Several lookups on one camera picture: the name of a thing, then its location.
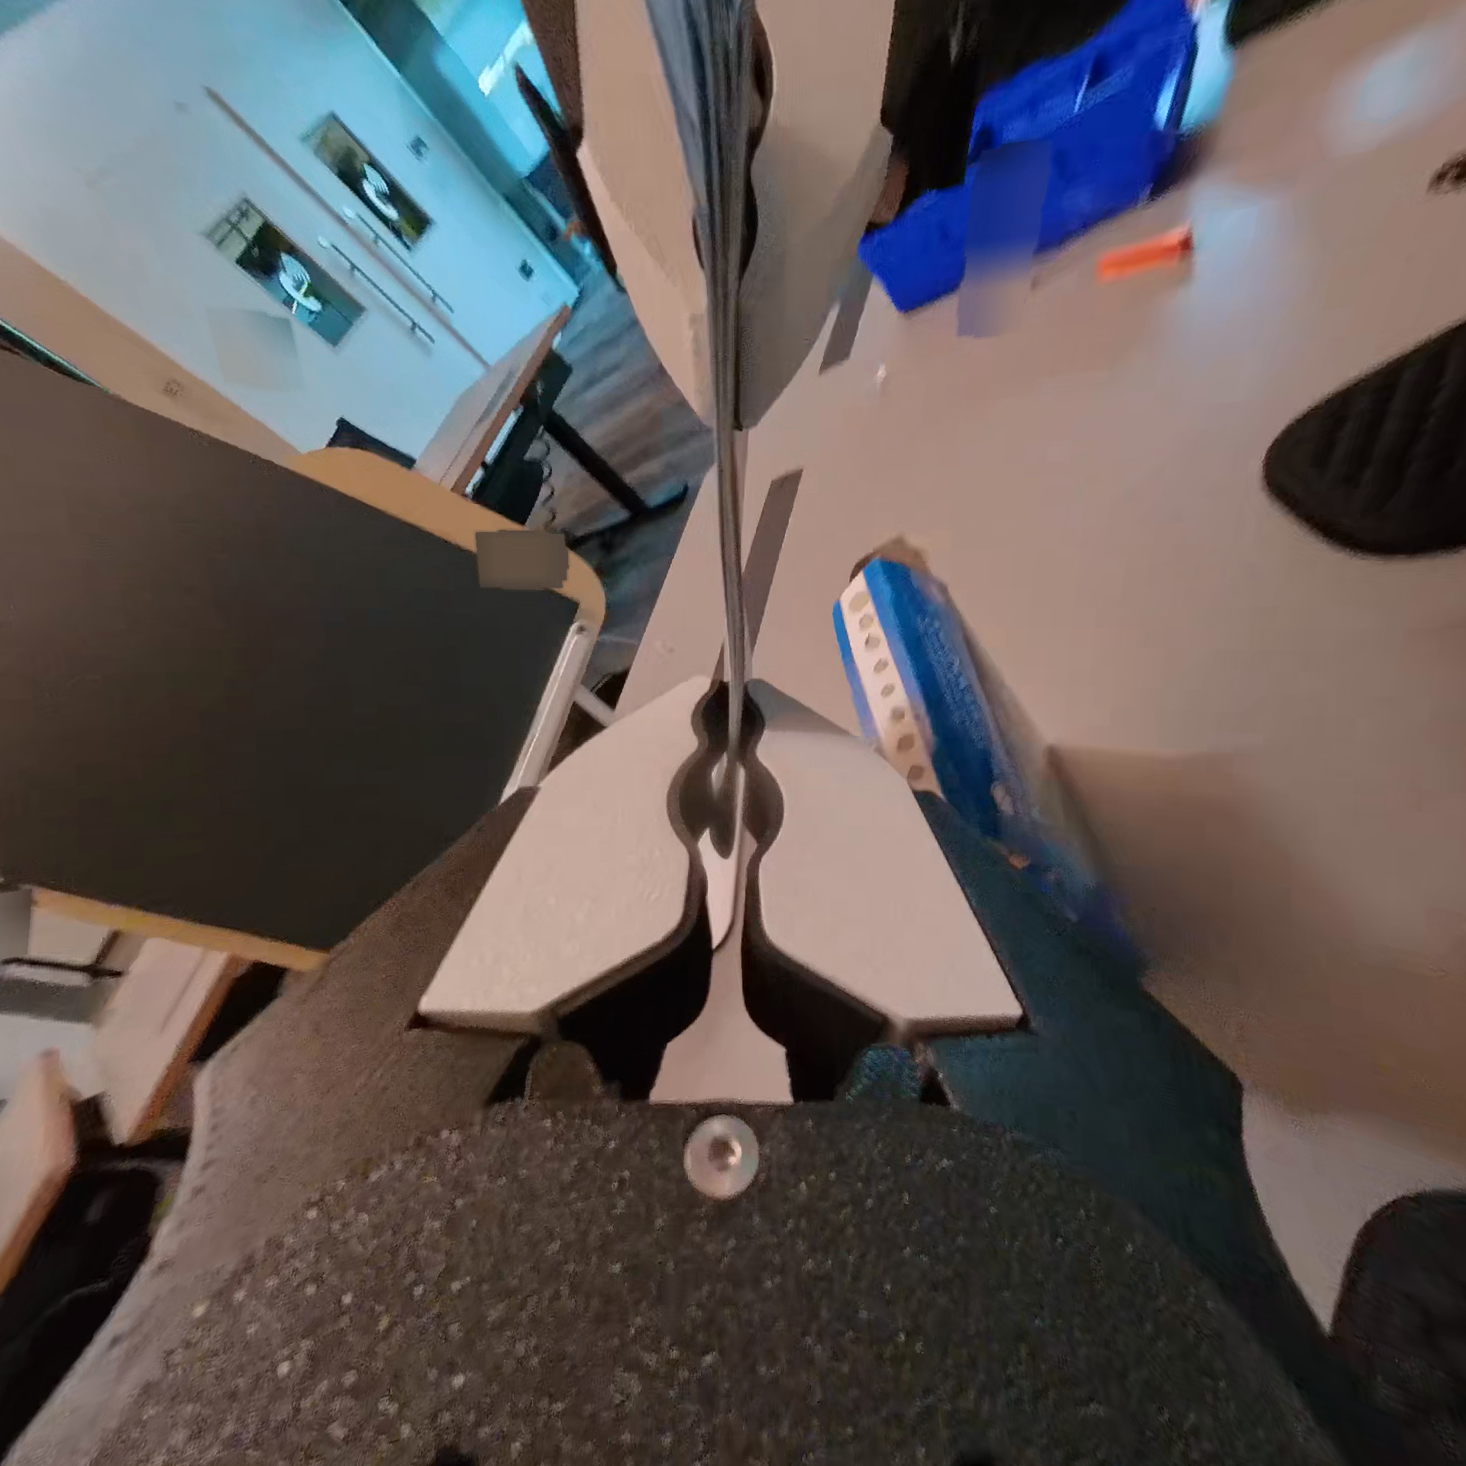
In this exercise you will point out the black table cover panel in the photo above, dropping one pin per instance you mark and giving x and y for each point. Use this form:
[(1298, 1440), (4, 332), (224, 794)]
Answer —
[(847, 321)]

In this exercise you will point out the black office chair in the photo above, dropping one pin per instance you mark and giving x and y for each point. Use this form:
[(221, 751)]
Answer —
[(367, 442)]

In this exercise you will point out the orange block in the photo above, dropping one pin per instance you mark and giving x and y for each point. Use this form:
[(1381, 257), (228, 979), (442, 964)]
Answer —
[(1146, 253)]

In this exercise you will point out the white double door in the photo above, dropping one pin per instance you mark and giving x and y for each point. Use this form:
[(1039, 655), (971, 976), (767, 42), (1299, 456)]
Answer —
[(345, 217)]

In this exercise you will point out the black chair armrest pad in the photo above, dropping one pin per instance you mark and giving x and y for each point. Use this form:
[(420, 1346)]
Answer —
[(1387, 458), (1409, 1341)]

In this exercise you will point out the stand display board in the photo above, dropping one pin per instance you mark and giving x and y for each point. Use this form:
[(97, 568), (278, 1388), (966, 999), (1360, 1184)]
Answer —
[(229, 641)]

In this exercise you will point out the wooden desk black legs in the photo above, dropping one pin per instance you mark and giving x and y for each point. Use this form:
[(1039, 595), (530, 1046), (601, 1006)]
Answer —
[(505, 390)]

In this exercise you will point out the blue plastic bin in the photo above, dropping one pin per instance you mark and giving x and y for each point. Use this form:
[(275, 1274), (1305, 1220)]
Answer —
[(1100, 149)]

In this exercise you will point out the lego instruction booklet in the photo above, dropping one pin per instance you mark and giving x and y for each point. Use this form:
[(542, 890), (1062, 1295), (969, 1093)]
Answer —
[(720, 171)]

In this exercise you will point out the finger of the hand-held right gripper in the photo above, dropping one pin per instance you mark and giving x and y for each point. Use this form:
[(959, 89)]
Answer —
[(631, 138), (819, 171)]

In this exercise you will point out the blue lego set box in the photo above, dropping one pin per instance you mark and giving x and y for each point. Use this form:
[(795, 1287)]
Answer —
[(950, 711)]

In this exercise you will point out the black desk grommet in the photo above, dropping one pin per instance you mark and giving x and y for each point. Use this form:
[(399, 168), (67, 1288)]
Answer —
[(1453, 171)]

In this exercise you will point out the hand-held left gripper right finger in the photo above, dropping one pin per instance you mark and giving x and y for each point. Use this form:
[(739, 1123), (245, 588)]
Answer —
[(882, 904)]

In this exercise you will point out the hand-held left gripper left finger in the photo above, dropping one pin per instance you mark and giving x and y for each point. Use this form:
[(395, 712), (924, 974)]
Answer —
[(561, 904)]

